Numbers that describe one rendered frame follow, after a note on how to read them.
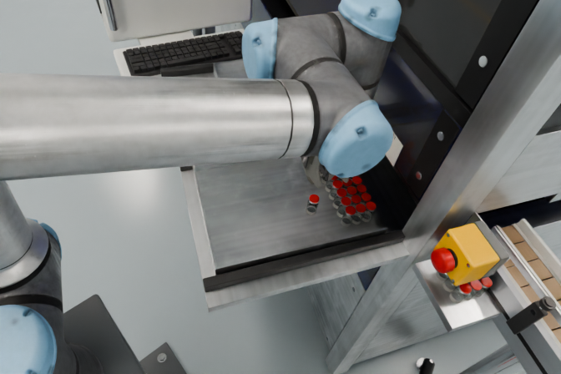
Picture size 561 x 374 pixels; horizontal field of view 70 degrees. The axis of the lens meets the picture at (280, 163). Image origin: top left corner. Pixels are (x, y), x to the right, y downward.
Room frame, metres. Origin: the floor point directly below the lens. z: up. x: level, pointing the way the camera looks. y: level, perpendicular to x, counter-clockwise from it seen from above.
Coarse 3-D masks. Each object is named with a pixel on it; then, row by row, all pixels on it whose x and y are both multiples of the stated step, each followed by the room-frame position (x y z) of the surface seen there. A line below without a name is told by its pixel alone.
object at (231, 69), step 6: (234, 60) 0.93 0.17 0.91; (240, 60) 0.94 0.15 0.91; (216, 66) 0.91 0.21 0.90; (222, 66) 0.92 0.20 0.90; (228, 66) 0.92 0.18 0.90; (234, 66) 0.93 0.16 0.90; (240, 66) 0.94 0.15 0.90; (216, 72) 0.87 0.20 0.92; (222, 72) 0.92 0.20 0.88; (228, 72) 0.92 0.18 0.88; (234, 72) 0.92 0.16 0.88; (240, 72) 0.93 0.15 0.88
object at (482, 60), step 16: (512, 0) 0.49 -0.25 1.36; (528, 0) 0.47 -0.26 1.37; (496, 16) 0.50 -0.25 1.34; (512, 16) 0.48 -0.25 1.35; (528, 16) 0.46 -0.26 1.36; (496, 32) 0.49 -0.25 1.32; (512, 32) 0.47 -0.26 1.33; (480, 48) 0.50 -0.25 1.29; (496, 48) 0.48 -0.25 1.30; (480, 64) 0.48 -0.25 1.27; (496, 64) 0.47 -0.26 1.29; (464, 80) 0.50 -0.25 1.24; (480, 80) 0.47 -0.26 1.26; (464, 96) 0.48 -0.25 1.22; (480, 96) 0.46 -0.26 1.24; (448, 128) 0.48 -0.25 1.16; (432, 144) 0.49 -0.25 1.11; (448, 144) 0.46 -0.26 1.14; (416, 160) 0.50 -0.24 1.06; (432, 160) 0.47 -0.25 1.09; (416, 176) 0.49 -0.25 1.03; (416, 192) 0.47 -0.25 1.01
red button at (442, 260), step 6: (432, 252) 0.35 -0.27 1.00; (438, 252) 0.35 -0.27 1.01; (444, 252) 0.35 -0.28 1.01; (450, 252) 0.35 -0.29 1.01; (432, 258) 0.35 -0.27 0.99; (438, 258) 0.34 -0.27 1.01; (444, 258) 0.34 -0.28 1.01; (450, 258) 0.34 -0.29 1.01; (432, 264) 0.34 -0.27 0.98; (438, 264) 0.33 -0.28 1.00; (444, 264) 0.33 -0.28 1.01; (450, 264) 0.33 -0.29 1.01; (438, 270) 0.33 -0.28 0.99; (444, 270) 0.32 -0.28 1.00; (450, 270) 0.33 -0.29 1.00
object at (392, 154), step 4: (396, 136) 0.57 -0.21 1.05; (392, 140) 0.57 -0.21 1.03; (396, 140) 0.56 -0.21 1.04; (392, 144) 0.57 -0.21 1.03; (396, 144) 0.56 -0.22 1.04; (400, 144) 0.55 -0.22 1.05; (392, 148) 0.56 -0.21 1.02; (396, 148) 0.55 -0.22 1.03; (400, 148) 0.55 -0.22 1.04; (388, 152) 0.57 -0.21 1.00; (392, 152) 0.56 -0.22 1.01; (396, 152) 0.55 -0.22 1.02; (388, 156) 0.56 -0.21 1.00; (392, 156) 0.55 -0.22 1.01; (396, 156) 0.55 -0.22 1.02; (392, 160) 0.55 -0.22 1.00; (396, 160) 0.54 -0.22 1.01; (392, 164) 0.54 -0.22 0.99
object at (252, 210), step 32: (256, 160) 0.61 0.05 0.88; (288, 160) 0.62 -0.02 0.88; (224, 192) 0.50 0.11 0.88; (256, 192) 0.52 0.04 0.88; (288, 192) 0.53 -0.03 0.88; (320, 192) 0.54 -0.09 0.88; (224, 224) 0.43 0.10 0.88; (256, 224) 0.44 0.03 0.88; (288, 224) 0.45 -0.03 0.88; (320, 224) 0.46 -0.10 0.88; (352, 224) 0.47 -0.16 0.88; (224, 256) 0.36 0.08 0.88; (256, 256) 0.37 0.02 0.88; (288, 256) 0.37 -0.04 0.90
